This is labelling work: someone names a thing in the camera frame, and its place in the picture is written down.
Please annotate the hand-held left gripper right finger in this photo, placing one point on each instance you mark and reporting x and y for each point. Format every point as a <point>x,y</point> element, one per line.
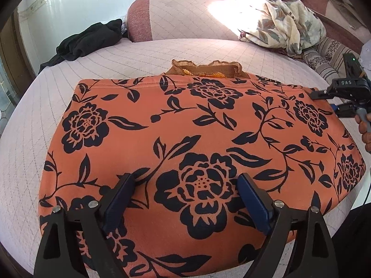
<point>255,202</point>

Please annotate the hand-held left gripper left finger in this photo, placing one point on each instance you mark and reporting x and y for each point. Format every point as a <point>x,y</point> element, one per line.
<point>118,199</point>

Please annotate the pink quilted bed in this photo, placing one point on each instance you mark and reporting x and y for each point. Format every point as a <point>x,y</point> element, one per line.
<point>37,136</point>

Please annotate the tan jacket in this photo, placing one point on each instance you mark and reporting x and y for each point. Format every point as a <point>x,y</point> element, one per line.
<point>342,5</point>

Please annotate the stained glass door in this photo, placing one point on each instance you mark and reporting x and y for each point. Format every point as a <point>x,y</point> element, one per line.
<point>3,92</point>

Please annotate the person's right hand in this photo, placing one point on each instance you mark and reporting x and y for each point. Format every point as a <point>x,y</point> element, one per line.
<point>365,133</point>

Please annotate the black clothes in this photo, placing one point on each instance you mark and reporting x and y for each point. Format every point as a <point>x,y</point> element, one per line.
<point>87,39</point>

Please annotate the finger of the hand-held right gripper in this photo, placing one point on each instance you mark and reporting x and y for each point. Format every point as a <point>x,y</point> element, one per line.
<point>321,94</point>
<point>343,109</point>

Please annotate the red padded bed backrest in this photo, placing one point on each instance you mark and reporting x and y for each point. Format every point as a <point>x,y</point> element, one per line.
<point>316,3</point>

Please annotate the cream floral quilt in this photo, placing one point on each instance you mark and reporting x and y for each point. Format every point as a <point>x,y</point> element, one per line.
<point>289,26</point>

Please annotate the striped brown blanket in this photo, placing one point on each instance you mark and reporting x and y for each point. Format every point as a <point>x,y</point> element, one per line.
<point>324,52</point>

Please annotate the white flowered pillow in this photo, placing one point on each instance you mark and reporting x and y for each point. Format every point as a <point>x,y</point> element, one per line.
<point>366,60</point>

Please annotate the person's dark clothing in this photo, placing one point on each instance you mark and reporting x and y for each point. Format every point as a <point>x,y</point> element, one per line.
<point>356,237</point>

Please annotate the orange floral shirt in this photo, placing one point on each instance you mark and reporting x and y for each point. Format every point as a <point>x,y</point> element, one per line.
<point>188,121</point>

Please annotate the pink quilted bolster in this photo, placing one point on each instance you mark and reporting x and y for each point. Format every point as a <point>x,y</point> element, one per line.
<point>179,17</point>

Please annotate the wooden door frame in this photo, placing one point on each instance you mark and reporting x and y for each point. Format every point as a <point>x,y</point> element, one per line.
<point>17,43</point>

